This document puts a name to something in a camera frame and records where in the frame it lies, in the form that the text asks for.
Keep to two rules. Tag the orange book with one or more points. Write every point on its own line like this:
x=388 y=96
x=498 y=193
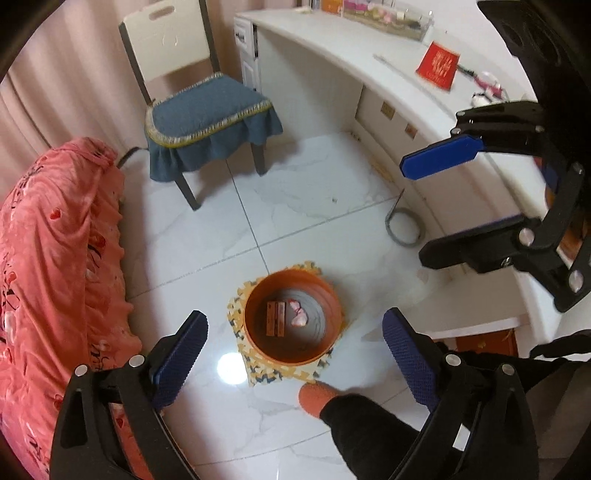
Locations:
x=332 y=4

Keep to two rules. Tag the orange round bin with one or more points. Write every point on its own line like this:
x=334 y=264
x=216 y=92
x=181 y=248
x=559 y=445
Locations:
x=281 y=356

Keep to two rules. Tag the person's black trouser leg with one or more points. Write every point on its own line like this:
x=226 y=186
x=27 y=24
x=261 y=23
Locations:
x=369 y=429

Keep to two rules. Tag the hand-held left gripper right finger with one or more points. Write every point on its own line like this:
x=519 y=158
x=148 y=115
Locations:
x=408 y=364

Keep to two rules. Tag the pink crumpled wrapper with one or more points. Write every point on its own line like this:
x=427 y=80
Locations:
x=299 y=314

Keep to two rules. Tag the white desk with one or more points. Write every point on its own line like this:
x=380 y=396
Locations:
x=323 y=50

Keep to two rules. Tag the beige wall socket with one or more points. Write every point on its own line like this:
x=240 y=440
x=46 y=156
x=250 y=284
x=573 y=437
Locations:
x=388 y=110
x=410 y=130

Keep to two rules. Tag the person's grey-brown clothing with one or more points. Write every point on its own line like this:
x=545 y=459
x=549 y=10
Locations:
x=561 y=415

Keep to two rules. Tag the pink object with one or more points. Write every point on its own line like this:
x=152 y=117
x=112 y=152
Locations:
x=487 y=83

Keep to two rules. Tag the brown wooden drawer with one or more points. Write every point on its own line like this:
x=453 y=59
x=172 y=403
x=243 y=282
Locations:
x=485 y=342

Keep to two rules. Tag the clear plastic organiser box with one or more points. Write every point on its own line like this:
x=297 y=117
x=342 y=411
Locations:
x=388 y=18

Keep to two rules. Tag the white chair with grey frame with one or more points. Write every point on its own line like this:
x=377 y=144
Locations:
x=161 y=44

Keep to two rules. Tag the blue fringed chair cushion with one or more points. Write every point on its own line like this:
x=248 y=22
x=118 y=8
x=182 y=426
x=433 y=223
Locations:
x=207 y=110

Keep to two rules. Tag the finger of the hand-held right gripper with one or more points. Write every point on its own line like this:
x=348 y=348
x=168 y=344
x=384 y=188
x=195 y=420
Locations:
x=438 y=157
x=480 y=249

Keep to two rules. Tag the yellow foam puzzle mat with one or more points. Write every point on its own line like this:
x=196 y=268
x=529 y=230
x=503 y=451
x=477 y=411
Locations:
x=258 y=374

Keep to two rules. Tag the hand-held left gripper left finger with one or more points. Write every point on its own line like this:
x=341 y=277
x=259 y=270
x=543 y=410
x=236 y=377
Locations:
x=181 y=360

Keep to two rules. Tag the white printed wrapper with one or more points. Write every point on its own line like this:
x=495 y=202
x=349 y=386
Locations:
x=480 y=99

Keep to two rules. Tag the pink floral bed blanket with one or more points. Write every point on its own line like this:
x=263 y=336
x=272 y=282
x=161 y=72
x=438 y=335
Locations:
x=55 y=258

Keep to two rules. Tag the person's orange sock foot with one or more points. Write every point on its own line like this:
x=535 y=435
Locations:
x=318 y=399

